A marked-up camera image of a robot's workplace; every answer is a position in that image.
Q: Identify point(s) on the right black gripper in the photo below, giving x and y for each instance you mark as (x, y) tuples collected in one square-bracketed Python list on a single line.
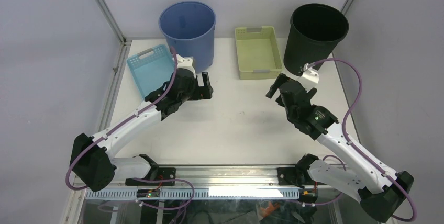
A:
[(281, 78)]

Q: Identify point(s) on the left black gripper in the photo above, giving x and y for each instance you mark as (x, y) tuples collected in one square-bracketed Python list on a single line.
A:
[(202, 92)]

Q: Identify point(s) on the large blue plastic bucket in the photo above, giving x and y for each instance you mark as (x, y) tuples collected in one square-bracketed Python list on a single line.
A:
[(189, 27)]

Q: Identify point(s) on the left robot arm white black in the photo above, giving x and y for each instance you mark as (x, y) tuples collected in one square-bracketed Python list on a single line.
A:
[(93, 158)]

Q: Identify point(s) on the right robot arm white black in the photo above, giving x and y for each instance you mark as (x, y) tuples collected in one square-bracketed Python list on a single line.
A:
[(378, 188)]

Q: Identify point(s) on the light green plastic basket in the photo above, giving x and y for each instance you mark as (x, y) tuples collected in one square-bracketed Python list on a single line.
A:
[(258, 53)]

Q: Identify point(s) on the black plastic bucket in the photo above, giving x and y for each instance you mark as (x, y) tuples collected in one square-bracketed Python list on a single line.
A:
[(315, 30)]

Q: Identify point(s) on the light blue plastic basket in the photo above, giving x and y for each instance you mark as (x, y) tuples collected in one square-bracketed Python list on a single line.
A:
[(151, 68)]

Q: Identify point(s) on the orange object under table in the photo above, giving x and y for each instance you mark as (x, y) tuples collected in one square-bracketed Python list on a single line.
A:
[(267, 207)]

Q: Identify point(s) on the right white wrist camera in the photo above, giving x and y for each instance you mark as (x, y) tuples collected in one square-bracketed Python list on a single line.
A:
[(310, 76)]

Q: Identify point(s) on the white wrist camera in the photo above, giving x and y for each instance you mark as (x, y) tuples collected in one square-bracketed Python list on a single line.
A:
[(310, 76), (186, 63)]

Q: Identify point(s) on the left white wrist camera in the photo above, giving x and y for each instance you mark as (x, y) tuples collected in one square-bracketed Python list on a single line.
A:
[(186, 63)]

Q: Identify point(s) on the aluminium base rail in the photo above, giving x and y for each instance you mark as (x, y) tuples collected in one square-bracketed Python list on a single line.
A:
[(205, 176)]

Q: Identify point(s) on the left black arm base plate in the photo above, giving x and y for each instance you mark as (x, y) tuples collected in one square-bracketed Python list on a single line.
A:
[(163, 173)]

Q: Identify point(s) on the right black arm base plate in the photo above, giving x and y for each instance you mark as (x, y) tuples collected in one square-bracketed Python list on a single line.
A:
[(290, 176)]

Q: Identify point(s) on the white slotted cable duct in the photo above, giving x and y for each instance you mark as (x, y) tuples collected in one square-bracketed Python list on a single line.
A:
[(211, 193)]

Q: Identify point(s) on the left corner aluminium post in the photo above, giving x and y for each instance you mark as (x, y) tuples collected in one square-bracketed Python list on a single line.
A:
[(111, 20)]

